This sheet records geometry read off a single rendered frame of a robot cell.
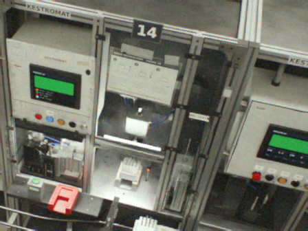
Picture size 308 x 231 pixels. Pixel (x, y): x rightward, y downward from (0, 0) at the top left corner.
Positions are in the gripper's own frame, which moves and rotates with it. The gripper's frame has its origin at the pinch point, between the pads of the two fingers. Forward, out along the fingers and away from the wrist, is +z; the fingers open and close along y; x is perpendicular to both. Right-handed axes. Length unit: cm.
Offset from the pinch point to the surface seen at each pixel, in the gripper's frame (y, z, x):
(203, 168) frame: 19.7, 21.5, -38.2
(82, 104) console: 43, 20, 26
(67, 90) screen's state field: 52, 18, 32
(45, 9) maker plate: 88, 21, 44
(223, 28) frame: 88, 36, -30
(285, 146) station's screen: 48, 18, -69
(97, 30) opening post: 83, 23, 21
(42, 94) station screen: 46, 18, 45
